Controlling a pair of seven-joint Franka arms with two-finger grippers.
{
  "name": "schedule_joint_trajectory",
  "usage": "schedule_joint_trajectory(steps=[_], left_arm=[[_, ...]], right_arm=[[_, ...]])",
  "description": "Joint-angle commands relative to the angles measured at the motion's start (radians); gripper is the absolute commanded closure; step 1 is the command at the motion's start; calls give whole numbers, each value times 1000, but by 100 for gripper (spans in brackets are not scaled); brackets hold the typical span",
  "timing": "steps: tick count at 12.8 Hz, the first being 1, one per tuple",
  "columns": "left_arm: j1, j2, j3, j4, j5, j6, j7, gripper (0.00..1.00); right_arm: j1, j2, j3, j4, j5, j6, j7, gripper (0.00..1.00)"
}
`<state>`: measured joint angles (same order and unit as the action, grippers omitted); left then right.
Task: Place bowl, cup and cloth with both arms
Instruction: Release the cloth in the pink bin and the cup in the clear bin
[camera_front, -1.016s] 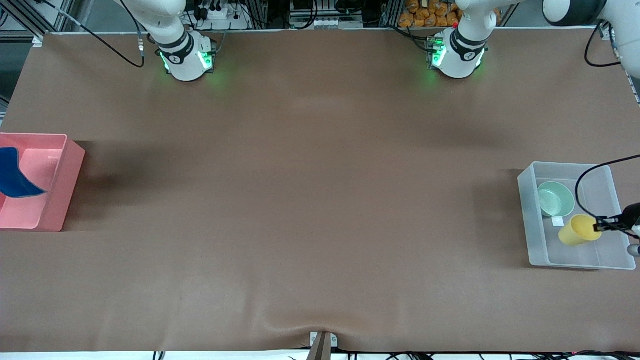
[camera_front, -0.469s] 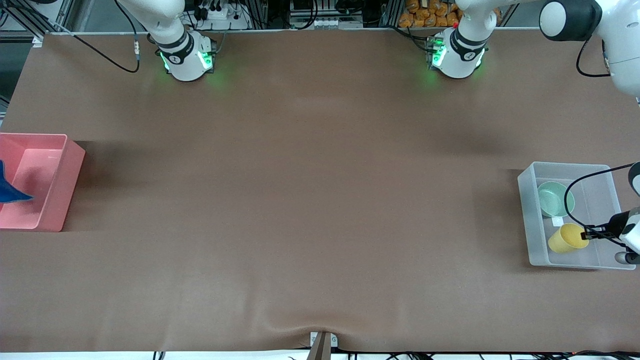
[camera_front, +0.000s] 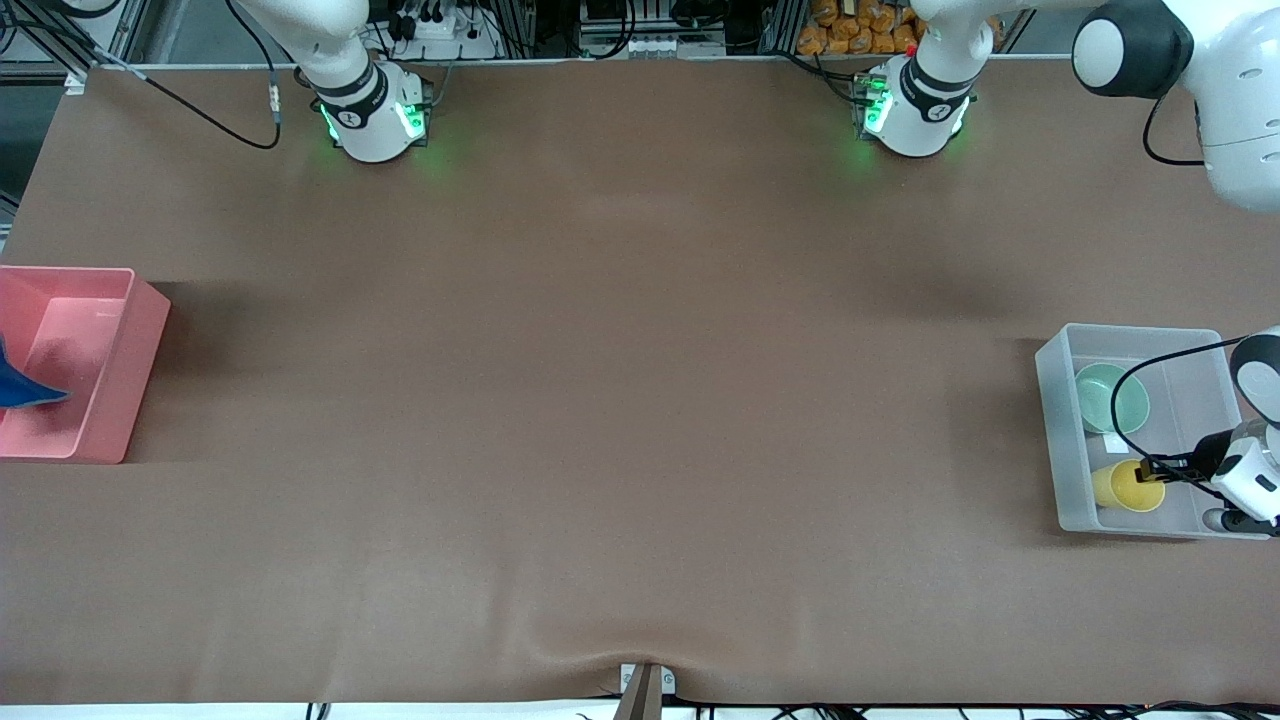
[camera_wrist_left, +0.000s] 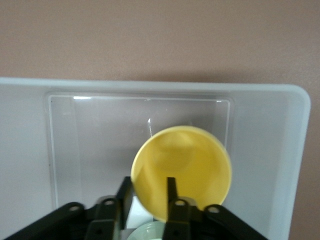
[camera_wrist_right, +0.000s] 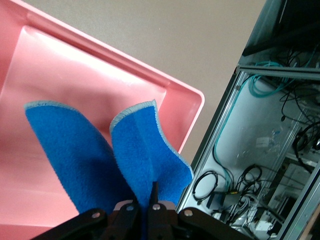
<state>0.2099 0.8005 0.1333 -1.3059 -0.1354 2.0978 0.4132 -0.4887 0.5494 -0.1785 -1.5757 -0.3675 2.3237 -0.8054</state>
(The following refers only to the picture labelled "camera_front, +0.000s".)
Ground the pink plastic bin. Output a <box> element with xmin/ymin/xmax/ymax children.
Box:
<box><xmin>0</xmin><ymin>265</ymin><xmax>171</xmax><ymax>464</ymax></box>

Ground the metal table edge bracket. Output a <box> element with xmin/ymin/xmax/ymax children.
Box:
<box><xmin>619</xmin><ymin>663</ymin><xmax>676</xmax><ymax>697</ymax></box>

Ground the yellow cup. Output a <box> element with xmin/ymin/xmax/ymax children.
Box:
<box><xmin>1091</xmin><ymin>459</ymin><xmax>1167</xmax><ymax>514</ymax></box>

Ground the clear plastic bin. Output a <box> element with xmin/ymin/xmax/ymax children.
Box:
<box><xmin>1035</xmin><ymin>322</ymin><xmax>1277</xmax><ymax>541</ymax></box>

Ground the aluminium frame profile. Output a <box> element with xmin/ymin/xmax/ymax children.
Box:
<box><xmin>0</xmin><ymin>0</ymin><xmax>151</xmax><ymax>76</ymax></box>

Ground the brown camera strut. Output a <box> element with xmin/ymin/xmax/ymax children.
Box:
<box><xmin>612</xmin><ymin>666</ymin><xmax>664</xmax><ymax>720</ymax></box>

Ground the white power strip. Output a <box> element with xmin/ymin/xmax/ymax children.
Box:
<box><xmin>385</xmin><ymin>0</ymin><xmax>501</xmax><ymax>61</ymax></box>

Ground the light green bowl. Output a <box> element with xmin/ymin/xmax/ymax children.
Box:
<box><xmin>1075</xmin><ymin>362</ymin><xmax>1151</xmax><ymax>436</ymax></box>

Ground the orange snack packets pile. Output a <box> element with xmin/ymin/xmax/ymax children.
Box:
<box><xmin>797</xmin><ymin>0</ymin><xmax>921</xmax><ymax>56</ymax></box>

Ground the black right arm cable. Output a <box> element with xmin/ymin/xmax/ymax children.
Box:
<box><xmin>60</xmin><ymin>0</ymin><xmax>284</xmax><ymax>151</ymax></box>

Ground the blue cloth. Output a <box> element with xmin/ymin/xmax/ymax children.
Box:
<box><xmin>0</xmin><ymin>335</ymin><xmax>73</xmax><ymax>409</ymax></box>

